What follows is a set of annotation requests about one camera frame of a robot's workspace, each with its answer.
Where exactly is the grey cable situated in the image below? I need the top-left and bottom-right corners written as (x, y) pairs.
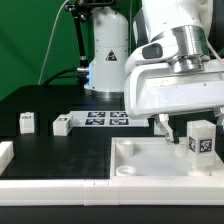
top-left (37, 0), bottom-right (70, 86)

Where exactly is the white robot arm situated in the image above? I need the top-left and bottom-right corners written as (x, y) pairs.
top-left (85, 0), bottom-right (224, 142)

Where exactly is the white tag sheet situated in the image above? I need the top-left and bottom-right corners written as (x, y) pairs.
top-left (69, 111), bottom-right (149, 127)

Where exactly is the white U-shaped fence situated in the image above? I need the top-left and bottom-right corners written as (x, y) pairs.
top-left (0, 139), bottom-right (224, 207)

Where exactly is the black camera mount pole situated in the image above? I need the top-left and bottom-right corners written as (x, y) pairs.
top-left (65, 0), bottom-right (117, 85)

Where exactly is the black cable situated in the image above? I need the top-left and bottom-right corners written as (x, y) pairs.
top-left (43, 68), bottom-right (88, 86)

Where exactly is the white square tabletop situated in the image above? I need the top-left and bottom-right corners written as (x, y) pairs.
top-left (108, 136), bottom-right (224, 183)

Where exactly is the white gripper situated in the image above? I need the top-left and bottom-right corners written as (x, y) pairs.
top-left (124, 44), bottom-right (224, 144)

